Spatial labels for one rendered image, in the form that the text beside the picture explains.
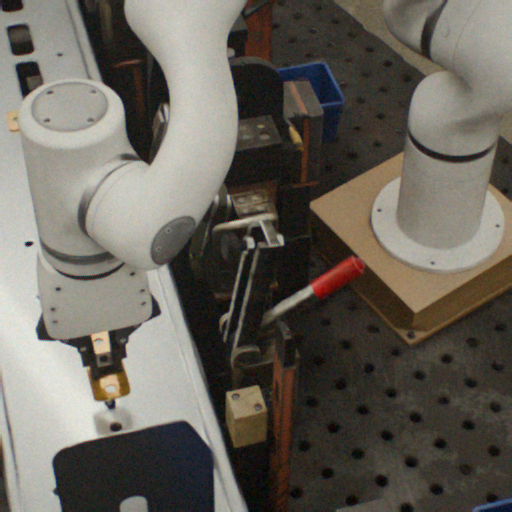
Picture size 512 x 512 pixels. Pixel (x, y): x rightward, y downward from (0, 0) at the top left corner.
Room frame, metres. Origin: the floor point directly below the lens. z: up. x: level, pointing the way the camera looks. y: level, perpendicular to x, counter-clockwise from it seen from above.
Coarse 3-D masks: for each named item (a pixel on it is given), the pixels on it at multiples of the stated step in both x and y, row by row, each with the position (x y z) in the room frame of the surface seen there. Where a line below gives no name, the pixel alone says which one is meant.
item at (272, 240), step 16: (256, 224) 0.77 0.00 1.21; (224, 240) 0.75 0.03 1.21; (240, 240) 0.76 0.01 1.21; (256, 240) 0.76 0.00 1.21; (272, 240) 0.75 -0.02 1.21; (288, 240) 0.77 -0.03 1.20; (224, 256) 0.75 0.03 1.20; (256, 256) 0.74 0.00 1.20; (272, 256) 0.75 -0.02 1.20; (240, 272) 0.77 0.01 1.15; (256, 272) 0.74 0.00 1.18; (272, 272) 0.75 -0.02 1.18; (240, 288) 0.77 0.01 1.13; (256, 288) 0.74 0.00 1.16; (240, 304) 0.77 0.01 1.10; (256, 304) 0.74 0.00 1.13; (240, 320) 0.74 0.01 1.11; (256, 320) 0.74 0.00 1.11; (224, 336) 0.77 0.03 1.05; (240, 336) 0.74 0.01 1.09; (256, 336) 0.74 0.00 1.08
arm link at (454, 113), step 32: (448, 0) 1.16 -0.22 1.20; (480, 0) 1.15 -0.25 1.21; (448, 32) 1.13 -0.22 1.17; (480, 32) 1.11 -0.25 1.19; (448, 64) 1.12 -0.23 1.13; (480, 64) 1.09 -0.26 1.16; (416, 96) 1.18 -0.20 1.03; (448, 96) 1.16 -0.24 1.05; (480, 96) 1.09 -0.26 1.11; (416, 128) 1.15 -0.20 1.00; (448, 128) 1.12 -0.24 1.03; (480, 128) 1.12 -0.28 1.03; (448, 160) 1.12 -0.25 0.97
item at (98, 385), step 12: (96, 336) 0.75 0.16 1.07; (96, 348) 0.73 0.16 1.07; (108, 348) 0.73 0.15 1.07; (108, 360) 0.71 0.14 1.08; (108, 372) 0.70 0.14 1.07; (120, 372) 0.70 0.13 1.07; (96, 384) 0.69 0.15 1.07; (108, 384) 0.69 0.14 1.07; (120, 384) 0.69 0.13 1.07; (96, 396) 0.67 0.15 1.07; (108, 396) 0.68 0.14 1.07; (120, 396) 0.68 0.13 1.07
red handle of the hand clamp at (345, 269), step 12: (348, 264) 0.79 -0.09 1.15; (360, 264) 0.79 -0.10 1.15; (324, 276) 0.78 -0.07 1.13; (336, 276) 0.78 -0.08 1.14; (348, 276) 0.78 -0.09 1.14; (312, 288) 0.78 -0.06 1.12; (324, 288) 0.77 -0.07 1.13; (336, 288) 0.77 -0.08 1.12; (288, 300) 0.77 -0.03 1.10; (300, 300) 0.77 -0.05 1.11; (312, 300) 0.77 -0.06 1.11; (276, 312) 0.77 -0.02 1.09; (288, 312) 0.76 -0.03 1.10; (264, 324) 0.76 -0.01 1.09
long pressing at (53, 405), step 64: (64, 0) 1.41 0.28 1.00; (0, 64) 1.27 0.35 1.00; (64, 64) 1.27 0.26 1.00; (0, 128) 1.14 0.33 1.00; (0, 192) 1.02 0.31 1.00; (0, 256) 0.92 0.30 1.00; (0, 320) 0.82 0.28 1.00; (0, 384) 0.74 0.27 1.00; (64, 384) 0.74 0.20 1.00; (192, 384) 0.74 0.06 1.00; (0, 448) 0.66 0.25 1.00
